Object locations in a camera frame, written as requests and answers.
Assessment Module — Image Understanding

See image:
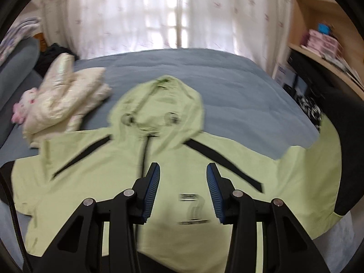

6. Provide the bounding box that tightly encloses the green and black hooded jacket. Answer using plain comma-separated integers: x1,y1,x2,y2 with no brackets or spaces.
11,76,342,272

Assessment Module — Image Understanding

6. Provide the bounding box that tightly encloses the black clothes pile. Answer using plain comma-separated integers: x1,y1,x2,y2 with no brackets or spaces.
34,43,79,78

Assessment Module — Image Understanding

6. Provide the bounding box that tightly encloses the black zebra pattern bag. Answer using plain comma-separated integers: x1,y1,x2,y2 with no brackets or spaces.
294,91,322,132

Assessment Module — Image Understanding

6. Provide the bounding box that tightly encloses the blue fleece bed blanket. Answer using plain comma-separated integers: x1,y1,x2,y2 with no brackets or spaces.
76,49,352,220

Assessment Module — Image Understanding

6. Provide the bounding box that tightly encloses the pink white cat plush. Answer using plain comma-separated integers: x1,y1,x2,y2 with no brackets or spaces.
11,88,38,124

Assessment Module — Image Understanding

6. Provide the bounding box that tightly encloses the white puffer jacket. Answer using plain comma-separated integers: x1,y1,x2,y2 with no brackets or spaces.
22,53,112,149

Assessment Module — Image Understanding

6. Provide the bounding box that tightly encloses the white cardboard box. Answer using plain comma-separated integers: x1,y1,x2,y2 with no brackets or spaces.
273,63,296,87

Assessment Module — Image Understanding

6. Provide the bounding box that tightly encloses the folded blue grey duvet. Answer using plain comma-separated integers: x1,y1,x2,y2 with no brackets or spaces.
0,37,43,146

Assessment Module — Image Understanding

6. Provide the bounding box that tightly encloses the pink drawer organizer box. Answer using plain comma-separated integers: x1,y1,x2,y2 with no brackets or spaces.
301,29,343,58

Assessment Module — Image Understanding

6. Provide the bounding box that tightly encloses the wooden curved bookshelf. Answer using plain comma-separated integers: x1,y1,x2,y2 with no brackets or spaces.
288,0,363,99

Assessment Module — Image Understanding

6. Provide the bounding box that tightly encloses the floral purple folded blanket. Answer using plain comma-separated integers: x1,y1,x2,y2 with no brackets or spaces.
0,17,41,65

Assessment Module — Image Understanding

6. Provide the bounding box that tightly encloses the white floral curtain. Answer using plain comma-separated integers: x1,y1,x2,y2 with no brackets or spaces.
40,0,292,73

